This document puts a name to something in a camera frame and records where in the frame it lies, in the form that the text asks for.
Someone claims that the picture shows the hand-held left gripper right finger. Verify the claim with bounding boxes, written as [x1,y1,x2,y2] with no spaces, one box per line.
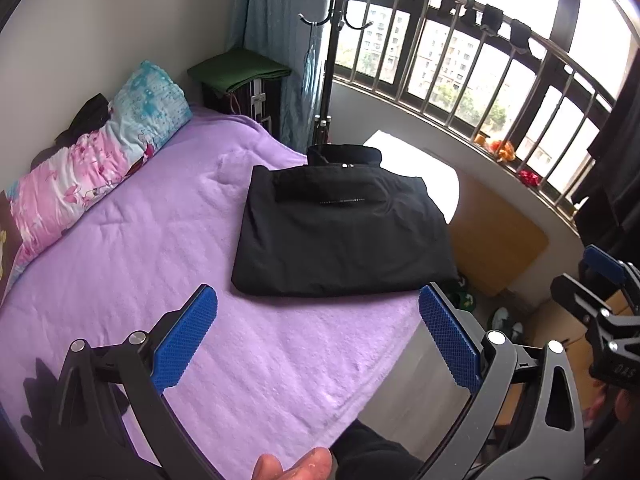
[415,282,586,480]

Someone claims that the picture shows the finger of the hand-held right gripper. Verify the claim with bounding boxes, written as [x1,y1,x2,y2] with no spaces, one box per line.
[582,244,640,301]
[550,272,640,348]

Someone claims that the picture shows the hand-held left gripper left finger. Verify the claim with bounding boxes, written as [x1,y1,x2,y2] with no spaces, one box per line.
[47,284,219,480]

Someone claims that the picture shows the black jacket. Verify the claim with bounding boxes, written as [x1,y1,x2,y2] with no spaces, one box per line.
[231,144,458,298]

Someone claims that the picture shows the person's left hand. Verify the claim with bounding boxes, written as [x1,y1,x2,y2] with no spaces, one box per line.
[252,447,333,480]

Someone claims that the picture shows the cardboard box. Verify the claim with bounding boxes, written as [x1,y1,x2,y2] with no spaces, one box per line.
[520,287,636,411]

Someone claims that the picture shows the green slippers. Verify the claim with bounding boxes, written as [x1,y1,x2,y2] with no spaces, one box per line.
[445,277,478,311]

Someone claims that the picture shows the white shoe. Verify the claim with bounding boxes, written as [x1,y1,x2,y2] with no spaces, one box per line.
[490,306,523,341]

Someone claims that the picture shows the purple bed blanket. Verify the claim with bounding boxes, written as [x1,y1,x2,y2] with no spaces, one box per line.
[0,104,433,480]

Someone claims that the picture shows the wooden board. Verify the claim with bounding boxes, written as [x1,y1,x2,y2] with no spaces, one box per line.
[446,167,551,298]

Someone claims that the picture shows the dark hanging garment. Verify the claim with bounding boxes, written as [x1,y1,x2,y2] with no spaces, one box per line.
[572,75,640,261]

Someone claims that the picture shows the orange toy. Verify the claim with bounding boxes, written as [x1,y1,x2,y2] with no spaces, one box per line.
[482,137,516,163]

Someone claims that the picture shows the metal window railing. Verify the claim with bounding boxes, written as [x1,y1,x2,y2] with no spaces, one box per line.
[332,0,616,221]

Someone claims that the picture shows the black clothing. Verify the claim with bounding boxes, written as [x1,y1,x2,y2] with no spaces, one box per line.
[30,92,118,171]

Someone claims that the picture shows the black coat rack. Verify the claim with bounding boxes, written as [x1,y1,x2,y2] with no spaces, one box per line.
[299,0,373,148]

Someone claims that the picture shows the blue curtain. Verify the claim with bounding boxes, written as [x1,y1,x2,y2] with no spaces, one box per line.
[227,0,333,153]

